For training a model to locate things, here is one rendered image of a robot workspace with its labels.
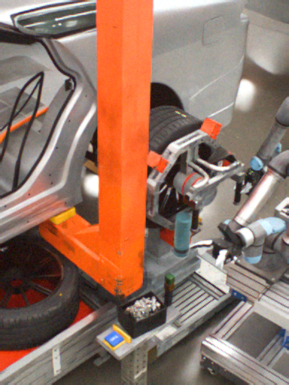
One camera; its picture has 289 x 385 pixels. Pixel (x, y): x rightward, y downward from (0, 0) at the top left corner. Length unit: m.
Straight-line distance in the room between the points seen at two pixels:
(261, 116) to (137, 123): 3.28
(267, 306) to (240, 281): 0.25
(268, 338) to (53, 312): 1.17
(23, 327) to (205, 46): 1.82
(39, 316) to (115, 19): 1.55
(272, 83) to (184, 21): 3.03
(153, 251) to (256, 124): 2.17
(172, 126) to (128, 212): 0.62
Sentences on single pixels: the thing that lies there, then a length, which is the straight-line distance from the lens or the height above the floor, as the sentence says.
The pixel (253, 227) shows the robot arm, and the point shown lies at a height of 1.25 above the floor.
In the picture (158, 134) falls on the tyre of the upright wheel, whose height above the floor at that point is 1.15.
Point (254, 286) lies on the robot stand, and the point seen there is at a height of 0.68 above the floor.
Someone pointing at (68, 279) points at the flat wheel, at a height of 0.50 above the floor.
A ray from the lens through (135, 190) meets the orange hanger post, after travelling 3.06.
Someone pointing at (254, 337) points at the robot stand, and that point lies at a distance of 3.77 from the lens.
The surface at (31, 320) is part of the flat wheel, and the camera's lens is 3.43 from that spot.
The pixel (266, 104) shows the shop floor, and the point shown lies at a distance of 6.25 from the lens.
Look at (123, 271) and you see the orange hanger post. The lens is 3.32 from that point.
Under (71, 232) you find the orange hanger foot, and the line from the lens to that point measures 3.60.
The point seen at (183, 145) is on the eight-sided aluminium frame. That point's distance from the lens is 3.48.
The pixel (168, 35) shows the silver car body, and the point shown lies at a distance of 3.63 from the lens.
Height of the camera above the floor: 3.01
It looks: 37 degrees down
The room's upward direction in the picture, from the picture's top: 2 degrees clockwise
